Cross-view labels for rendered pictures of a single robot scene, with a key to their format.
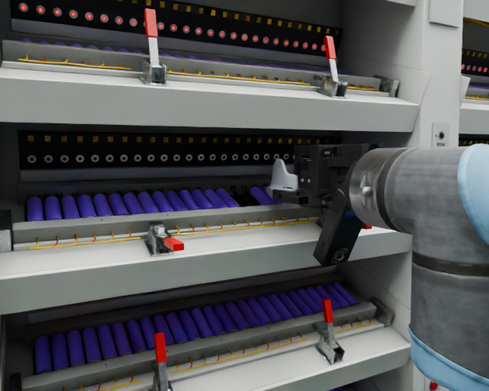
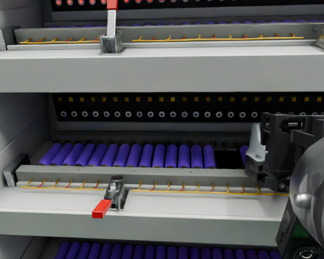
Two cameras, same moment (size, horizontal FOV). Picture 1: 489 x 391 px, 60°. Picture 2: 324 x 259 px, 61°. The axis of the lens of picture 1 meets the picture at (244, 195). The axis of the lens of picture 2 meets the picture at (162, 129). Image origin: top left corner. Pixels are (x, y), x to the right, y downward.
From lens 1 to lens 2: 0.28 m
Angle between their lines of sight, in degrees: 32
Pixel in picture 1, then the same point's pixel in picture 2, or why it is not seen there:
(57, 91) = (24, 67)
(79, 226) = (59, 173)
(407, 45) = not seen: outside the picture
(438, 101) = not seen: outside the picture
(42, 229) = (34, 172)
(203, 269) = (152, 229)
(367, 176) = (309, 177)
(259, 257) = (214, 227)
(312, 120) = (293, 81)
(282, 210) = not seen: hidden behind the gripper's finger
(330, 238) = (287, 232)
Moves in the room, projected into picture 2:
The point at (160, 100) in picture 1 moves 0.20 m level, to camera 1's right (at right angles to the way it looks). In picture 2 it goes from (110, 69) to (287, 56)
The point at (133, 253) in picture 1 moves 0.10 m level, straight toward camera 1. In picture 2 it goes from (92, 203) to (40, 239)
